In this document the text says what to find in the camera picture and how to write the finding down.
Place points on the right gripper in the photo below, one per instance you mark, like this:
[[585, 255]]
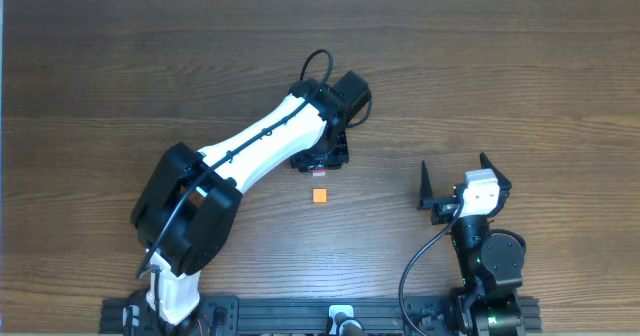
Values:
[[445, 213]]

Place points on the orange cube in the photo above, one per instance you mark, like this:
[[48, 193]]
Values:
[[320, 196]]

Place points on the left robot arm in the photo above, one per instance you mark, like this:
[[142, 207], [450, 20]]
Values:
[[265, 146]]

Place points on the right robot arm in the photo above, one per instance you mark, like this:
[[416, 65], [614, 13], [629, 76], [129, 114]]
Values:
[[500, 261]]

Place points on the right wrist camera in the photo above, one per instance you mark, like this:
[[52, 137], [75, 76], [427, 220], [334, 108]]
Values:
[[480, 191]]

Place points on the mounting rail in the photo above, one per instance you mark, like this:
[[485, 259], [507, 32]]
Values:
[[290, 316]]

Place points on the red cube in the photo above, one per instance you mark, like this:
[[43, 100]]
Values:
[[319, 173]]

